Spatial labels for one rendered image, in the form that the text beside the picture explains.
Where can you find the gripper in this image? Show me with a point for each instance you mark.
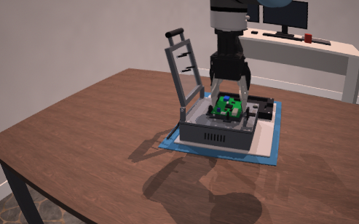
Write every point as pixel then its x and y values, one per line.
pixel 228 66

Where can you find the green circuit board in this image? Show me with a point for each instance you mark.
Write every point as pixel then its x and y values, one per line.
pixel 226 104

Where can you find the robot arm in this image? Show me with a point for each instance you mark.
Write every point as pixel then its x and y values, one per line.
pixel 230 15

